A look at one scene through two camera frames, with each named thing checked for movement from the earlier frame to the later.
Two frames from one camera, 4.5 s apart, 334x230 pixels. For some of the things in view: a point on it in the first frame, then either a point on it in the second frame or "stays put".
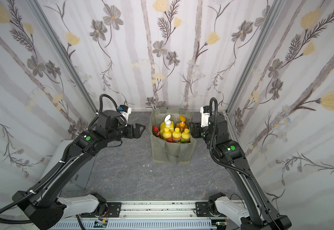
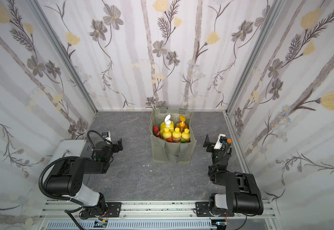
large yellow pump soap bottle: x=167 y=123 stays put
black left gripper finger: x=137 y=132 to x=120 y=144
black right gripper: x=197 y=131 to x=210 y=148
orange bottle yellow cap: x=186 y=135 stays put
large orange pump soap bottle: x=182 y=125 stays put
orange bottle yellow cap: x=176 y=135 stays put
